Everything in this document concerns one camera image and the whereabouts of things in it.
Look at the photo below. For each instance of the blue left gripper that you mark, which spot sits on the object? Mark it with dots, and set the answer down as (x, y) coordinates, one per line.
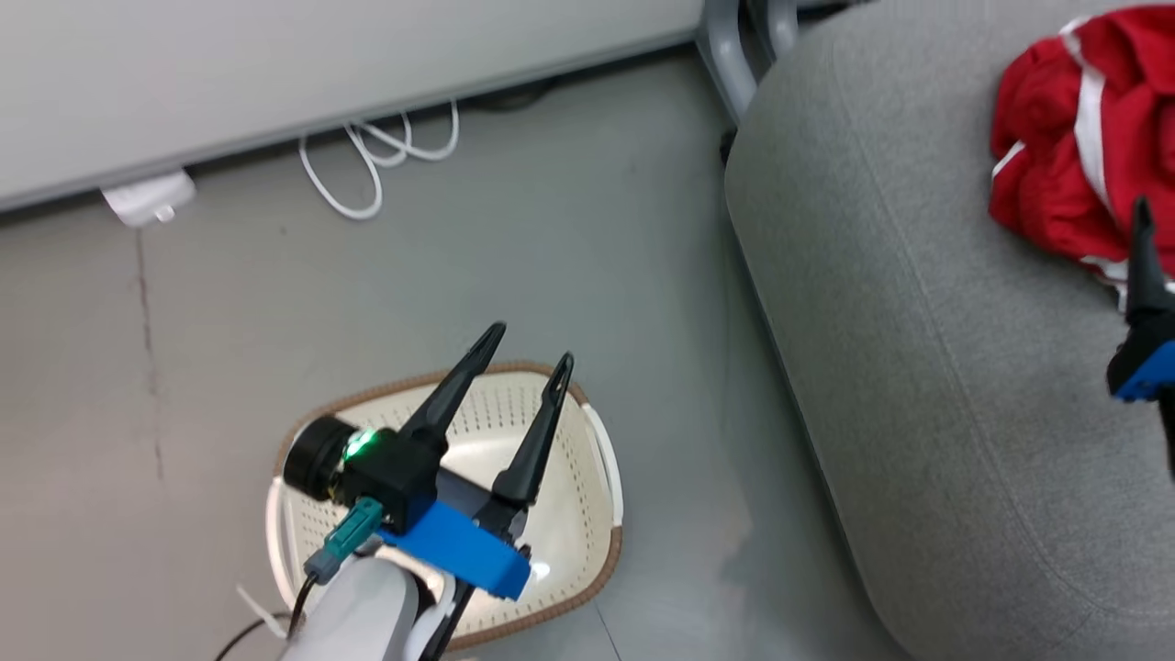
(459, 546)

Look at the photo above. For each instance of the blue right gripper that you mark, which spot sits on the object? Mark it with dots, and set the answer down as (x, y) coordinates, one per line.
(1147, 363)

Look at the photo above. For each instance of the red garment with white logo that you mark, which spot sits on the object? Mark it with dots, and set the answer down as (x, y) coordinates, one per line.
(1042, 156)

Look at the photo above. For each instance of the cream perforated laundry basket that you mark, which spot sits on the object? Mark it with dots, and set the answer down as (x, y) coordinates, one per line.
(569, 514)

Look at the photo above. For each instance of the grey fabric sofa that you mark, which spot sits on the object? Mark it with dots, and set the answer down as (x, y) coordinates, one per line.
(945, 386)

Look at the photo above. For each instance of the wide white partition panel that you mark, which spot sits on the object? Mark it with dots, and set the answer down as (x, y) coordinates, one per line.
(321, 64)

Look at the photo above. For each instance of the white power strip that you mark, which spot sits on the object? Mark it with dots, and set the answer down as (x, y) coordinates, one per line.
(147, 197)

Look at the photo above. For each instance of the grey partition foot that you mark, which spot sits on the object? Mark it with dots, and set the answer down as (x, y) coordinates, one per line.
(780, 23)
(730, 64)

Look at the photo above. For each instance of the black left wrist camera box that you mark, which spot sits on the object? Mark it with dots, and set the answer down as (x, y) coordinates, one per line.
(395, 477)

